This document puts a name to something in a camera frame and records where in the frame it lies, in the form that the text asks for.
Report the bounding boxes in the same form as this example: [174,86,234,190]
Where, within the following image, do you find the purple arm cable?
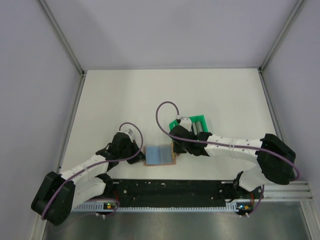
[155,101,301,218]
[41,121,144,221]

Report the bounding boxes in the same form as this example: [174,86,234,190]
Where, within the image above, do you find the grey slotted cable duct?
[72,202,250,213]

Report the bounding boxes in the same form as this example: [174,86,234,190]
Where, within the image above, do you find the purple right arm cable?
[155,101,301,218]

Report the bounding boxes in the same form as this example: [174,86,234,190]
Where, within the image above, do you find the gold credit card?
[170,142,177,162]

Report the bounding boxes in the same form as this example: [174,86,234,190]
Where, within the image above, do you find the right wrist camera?
[176,117,193,132]

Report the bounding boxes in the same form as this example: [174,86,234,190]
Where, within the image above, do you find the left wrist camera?
[124,128,134,137]

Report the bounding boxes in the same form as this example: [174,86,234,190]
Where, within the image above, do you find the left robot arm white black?
[31,131,146,226]

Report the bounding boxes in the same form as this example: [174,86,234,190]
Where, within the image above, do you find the stack of light cards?
[192,121,204,135]

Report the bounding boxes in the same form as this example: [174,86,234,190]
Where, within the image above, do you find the green plastic card bin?
[169,115,208,135]

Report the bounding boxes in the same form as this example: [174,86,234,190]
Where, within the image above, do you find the aluminium frame rail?
[262,181,313,202]

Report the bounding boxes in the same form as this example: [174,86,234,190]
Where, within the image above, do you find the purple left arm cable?
[41,121,144,221]

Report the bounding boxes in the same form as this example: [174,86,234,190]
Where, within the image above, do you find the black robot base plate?
[106,179,262,207]

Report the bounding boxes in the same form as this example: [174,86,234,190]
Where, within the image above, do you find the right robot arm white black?
[169,125,296,198]

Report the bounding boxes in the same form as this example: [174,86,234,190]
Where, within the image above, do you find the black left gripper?
[119,139,148,164]

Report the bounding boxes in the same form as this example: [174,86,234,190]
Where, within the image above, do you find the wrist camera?
[124,128,134,137]
[176,117,193,132]

